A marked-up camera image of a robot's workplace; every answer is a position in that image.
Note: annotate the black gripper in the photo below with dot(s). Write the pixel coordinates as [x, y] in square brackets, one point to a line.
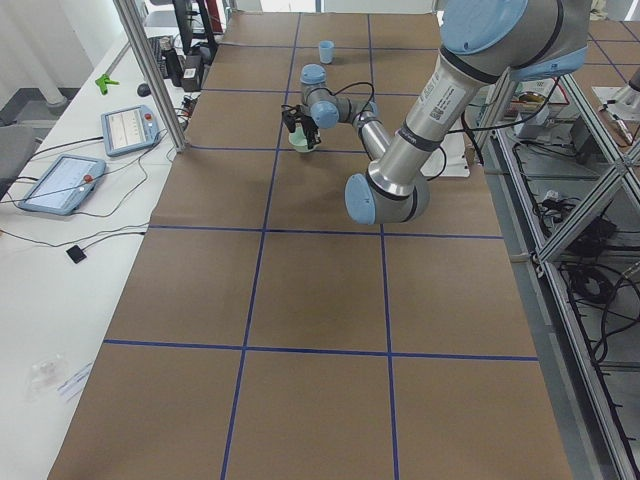
[309, 127]

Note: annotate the light green bowl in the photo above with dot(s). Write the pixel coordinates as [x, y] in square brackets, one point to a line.
[298, 141]

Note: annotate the light blue plastic cup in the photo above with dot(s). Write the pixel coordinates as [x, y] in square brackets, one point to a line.
[326, 51]

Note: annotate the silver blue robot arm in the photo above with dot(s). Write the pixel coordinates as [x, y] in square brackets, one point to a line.
[481, 40]

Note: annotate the black orange adapter box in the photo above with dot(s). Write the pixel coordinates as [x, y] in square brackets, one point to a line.
[188, 105]

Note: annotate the black box with label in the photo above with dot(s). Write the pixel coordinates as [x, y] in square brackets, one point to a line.
[195, 65]

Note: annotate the black bottle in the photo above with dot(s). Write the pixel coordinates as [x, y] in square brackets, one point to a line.
[172, 61]

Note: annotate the black computer mouse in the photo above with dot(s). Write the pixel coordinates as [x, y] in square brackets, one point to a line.
[143, 90]

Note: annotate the far teach pendant tablet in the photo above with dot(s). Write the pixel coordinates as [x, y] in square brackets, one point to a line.
[128, 130]

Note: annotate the teach pendant tablet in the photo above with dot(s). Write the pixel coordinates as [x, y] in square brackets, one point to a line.
[64, 185]
[128, 130]

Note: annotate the green plastic clamp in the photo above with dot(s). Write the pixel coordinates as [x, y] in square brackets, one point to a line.
[104, 82]

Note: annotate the near teach pendant tablet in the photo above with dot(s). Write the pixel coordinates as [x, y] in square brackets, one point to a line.
[64, 185]

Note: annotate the small black square pad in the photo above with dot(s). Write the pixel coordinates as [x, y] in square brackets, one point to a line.
[76, 254]

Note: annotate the white paper slip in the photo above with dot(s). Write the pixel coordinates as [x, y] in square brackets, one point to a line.
[75, 384]

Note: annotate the clear plastic bag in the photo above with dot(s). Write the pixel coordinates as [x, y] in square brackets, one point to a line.
[44, 375]

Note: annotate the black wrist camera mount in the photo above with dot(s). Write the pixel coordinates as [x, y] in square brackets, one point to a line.
[291, 116]

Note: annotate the aluminium frame post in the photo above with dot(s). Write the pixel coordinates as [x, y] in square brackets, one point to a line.
[136, 35]

